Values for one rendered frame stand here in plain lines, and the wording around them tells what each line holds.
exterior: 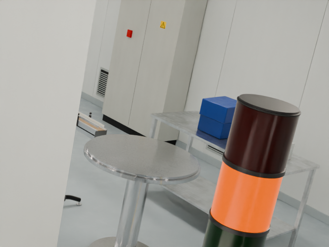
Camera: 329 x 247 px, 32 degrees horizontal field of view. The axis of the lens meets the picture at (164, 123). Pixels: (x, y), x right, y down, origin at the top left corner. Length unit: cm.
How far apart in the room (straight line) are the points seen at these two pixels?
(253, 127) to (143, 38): 733
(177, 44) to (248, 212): 689
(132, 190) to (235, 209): 415
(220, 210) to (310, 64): 617
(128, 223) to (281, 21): 324
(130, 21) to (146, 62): 65
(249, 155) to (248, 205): 4
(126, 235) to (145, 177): 76
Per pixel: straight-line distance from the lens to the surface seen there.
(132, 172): 415
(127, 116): 800
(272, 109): 43
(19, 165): 212
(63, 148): 220
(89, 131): 497
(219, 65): 737
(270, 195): 45
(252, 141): 43
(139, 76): 779
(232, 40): 725
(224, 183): 45
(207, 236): 48
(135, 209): 465
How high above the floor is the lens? 244
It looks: 16 degrees down
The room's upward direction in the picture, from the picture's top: 12 degrees clockwise
